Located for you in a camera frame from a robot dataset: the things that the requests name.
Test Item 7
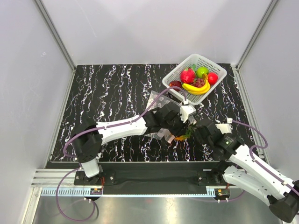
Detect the clear pink-dotted zip bag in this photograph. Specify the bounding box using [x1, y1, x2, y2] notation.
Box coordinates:
[145, 91, 196, 144]

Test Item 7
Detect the red dragon fruit toy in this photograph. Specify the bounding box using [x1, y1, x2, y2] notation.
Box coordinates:
[180, 68, 196, 84]

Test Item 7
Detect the right connector board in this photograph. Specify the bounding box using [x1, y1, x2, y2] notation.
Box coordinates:
[215, 188, 230, 197]

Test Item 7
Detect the green apple toy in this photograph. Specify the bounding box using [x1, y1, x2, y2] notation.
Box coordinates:
[196, 67, 209, 78]

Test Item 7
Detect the black marble pattern mat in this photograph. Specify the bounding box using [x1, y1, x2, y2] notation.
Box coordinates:
[49, 63, 255, 163]

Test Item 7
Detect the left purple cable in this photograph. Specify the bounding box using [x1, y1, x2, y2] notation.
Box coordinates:
[55, 86, 190, 222]

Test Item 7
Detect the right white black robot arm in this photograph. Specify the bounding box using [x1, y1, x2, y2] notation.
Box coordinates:
[192, 119, 299, 223]

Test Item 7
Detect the red apple toy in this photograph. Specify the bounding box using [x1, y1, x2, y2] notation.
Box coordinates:
[208, 72, 218, 85]

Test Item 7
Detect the right aluminium frame post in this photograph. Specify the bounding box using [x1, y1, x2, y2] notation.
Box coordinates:
[235, 0, 280, 70]

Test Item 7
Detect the white plastic mesh basket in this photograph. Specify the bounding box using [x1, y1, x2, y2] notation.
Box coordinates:
[162, 54, 227, 105]

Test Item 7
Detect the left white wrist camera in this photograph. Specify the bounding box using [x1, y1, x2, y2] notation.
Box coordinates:
[180, 100, 196, 123]

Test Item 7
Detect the yellow banana bunch toy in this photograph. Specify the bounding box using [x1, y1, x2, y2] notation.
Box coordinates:
[182, 81, 211, 95]

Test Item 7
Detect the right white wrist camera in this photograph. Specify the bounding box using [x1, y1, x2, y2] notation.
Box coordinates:
[215, 118, 233, 134]

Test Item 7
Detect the left connector board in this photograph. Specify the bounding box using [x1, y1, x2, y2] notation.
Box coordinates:
[90, 187, 103, 196]

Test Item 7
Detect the aluminium frame post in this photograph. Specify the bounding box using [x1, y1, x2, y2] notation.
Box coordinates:
[235, 0, 280, 70]
[34, 0, 77, 70]

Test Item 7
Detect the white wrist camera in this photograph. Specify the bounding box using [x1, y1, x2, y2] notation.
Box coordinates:
[180, 100, 196, 123]
[215, 118, 233, 134]

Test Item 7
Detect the connector board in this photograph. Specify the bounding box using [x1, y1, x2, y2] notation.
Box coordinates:
[90, 187, 103, 196]
[215, 188, 230, 197]

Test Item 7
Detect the dark red plum toy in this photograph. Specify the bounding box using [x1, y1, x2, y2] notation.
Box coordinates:
[169, 81, 182, 91]

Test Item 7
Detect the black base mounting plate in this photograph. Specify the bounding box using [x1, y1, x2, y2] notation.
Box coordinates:
[74, 161, 231, 186]

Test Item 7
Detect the orange toy pineapple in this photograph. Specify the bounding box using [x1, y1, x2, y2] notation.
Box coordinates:
[174, 125, 195, 141]

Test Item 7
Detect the left aluminium frame post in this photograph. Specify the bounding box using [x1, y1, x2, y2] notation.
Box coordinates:
[34, 0, 77, 70]

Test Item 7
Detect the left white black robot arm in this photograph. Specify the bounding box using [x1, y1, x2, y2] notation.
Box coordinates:
[70, 103, 196, 185]

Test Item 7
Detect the purple grape bunch toy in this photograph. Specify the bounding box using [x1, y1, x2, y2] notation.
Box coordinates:
[192, 78, 205, 88]

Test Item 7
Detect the white slotted cable duct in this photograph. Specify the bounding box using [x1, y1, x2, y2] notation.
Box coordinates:
[41, 187, 216, 197]

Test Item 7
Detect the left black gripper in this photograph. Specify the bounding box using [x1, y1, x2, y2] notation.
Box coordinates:
[162, 112, 190, 138]

